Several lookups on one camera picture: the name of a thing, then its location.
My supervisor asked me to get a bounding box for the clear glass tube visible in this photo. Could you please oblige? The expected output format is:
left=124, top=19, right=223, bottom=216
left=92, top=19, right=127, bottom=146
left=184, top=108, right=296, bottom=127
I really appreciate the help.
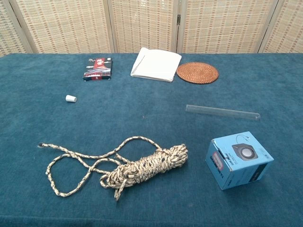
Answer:
left=186, top=104, right=261, bottom=122

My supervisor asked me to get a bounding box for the teal table cloth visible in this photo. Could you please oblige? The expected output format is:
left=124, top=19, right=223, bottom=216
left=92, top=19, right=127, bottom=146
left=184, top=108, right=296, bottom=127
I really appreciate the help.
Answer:
left=0, top=52, right=303, bottom=227

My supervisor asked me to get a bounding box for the white spiral notebook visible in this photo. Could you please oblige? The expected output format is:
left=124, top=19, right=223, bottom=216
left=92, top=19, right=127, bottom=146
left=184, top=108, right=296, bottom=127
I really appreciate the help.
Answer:
left=130, top=47, right=183, bottom=83

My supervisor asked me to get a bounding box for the round woven rattan coaster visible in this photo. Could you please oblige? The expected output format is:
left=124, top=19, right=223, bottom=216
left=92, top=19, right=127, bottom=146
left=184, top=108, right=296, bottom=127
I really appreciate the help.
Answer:
left=176, top=61, right=220, bottom=85

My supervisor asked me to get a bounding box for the dark red printed card box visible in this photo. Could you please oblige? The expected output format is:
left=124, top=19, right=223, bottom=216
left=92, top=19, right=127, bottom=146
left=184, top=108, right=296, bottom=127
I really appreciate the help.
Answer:
left=82, top=57, right=114, bottom=82

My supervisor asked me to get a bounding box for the blue speaker carton box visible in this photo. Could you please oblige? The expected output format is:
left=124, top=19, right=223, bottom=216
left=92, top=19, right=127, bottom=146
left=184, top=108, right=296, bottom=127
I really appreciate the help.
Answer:
left=205, top=131, right=275, bottom=191

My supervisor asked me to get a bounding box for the woven bamboo folding screen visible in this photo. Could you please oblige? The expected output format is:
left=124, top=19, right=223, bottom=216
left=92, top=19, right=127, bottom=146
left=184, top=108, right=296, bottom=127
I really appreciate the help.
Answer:
left=0, top=0, right=303, bottom=58

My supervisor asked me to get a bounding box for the beige black braided rope bundle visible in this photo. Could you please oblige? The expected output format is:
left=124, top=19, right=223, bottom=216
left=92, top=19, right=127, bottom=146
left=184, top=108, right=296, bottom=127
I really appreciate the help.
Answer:
left=37, top=135, right=189, bottom=202

